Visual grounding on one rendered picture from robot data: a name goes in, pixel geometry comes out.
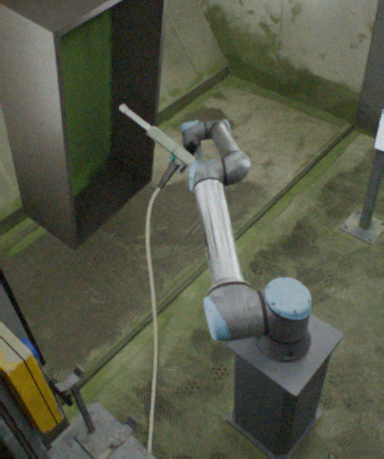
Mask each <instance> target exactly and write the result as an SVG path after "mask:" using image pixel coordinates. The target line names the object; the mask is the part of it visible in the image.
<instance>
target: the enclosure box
mask: <svg viewBox="0 0 384 459"><path fill-rule="evenodd" d="M167 5H168V0H0V102H1V107H2V112H3V117H4V122H5V126H6V132H7V137H8V142H9V147H10V152H12V157H13V163H14V167H15V172H16V177H17V183H18V187H19V192H20V198H21V203H22V207H23V213H24V214H25V215H26V216H27V217H30V218H31V219H32V220H34V221H35V222H36V223H38V224H39V225H40V226H42V227H43V229H45V230H47V231H48V232H49V233H51V234H52V235H53V236H55V237H56V238H57V239H59V240H60V241H62V242H64V243H65V244H66V246H68V247H69V248H70V249H72V250H73V251H75V250H76V249H77V248H80V247H81V246H82V244H83V243H84V242H85V241H86V240H87V239H88V238H89V237H90V236H92V235H93V234H95V233H96V232H97V231H98V230H99V229H100V227H101V226H102V225H104V224H105V223H106V222H107V221H108V220H109V219H110V218H112V217H113V216H114V215H115V214H117V213H118V212H119V210H120V209H121V208H122V207H123V206H124V205H125V204H126V203H129V202H130V201H131V200H132V199H133V198H134V197H135V196H136V194H137V193H138V192H139V191H141V190H142V189H143V188H145V187H146V186H147V185H148V184H149V183H150V182H151V181H152V173H153V162H154V150H155V141H154V140H153V139H152V138H150V137H149V136H148V135H146V133H148V131H147V130H146V129H145V127H143V126H141V125H140V124H139V123H137V122H136V121H135V120H134V119H132V118H131V117H130V116H129V115H126V114H125V113H122V112H121V110H120V109H119V107H120V106H121V105H122V104H124V105H125V106H126V107H127V108H129V109H130V110H131V112H133V113H134V114H135V115H137V116H138V117H139V118H140V119H142V120H143V121H145V122H147V123H148V124H149V125H150V126H155V127H156V125H157V114H158V102H159V89H160V77H162V66H163V53H164V41H165V30H166V17H167Z"/></svg>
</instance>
